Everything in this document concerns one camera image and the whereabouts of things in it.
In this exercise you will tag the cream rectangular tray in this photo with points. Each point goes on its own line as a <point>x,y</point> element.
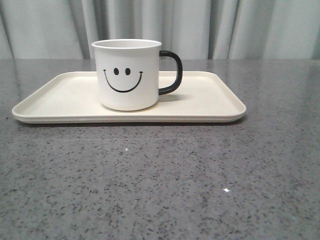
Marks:
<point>72,98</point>

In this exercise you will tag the white smiley mug black handle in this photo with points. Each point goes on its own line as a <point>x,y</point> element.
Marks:
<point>128,73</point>

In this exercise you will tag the grey pleated curtain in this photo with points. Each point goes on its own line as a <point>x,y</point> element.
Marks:
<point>194,29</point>

